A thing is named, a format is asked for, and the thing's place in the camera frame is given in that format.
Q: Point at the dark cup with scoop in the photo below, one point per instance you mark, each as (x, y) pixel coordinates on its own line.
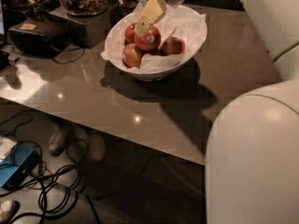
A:
(126, 5)

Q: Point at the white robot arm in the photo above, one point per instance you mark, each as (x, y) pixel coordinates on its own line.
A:
(252, 154)

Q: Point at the red apple right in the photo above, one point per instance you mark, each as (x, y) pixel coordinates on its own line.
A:
(172, 45)

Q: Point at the beige shoe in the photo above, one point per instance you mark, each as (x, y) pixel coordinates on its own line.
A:
(58, 140)
(97, 147)

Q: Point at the blue box on floor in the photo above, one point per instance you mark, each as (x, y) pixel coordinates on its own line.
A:
(17, 165)

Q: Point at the left beige shoe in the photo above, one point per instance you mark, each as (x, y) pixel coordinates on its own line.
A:
(58, 140)

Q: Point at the white paper liner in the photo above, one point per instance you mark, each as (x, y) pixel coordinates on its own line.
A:
(187, 25)

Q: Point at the red apple back left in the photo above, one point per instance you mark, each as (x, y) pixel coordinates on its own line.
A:
(130, 33)

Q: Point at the white bowl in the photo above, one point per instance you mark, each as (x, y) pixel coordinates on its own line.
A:
(193, 31)

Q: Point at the right beige shoe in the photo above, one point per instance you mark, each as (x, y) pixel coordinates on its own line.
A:
(97, 147)

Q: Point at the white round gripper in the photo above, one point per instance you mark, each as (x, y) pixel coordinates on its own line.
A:
(152, 11)

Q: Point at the red-yellow apple front left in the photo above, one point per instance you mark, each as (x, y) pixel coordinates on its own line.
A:
(132, 56)

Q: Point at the white shoe at corner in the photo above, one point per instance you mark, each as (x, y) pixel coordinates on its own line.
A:
(7, 209)

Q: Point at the black VR headset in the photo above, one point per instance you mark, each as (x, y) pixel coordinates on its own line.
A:
(39, 38)

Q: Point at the large red top apple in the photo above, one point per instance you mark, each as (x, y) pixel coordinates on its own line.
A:
(150, 40)

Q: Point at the dark grey box stand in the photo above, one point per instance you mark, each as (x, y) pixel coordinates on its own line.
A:
(86, 31)

